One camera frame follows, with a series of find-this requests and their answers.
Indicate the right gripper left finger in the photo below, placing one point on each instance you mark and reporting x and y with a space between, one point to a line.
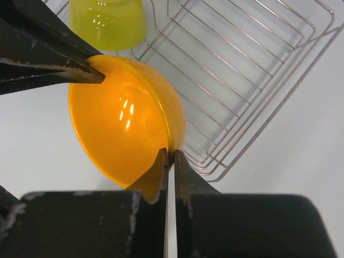
127 223

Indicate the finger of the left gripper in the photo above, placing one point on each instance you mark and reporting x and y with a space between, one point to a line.
36 19
17 77

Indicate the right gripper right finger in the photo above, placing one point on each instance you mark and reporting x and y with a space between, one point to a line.
214 224

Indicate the yellow green bowl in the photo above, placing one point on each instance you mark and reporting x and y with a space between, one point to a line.
108 25

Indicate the orange yellow bowl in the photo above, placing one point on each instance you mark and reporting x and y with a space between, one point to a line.
123 122

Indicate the metal wire dish rack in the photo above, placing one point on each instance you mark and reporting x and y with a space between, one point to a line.
228 61

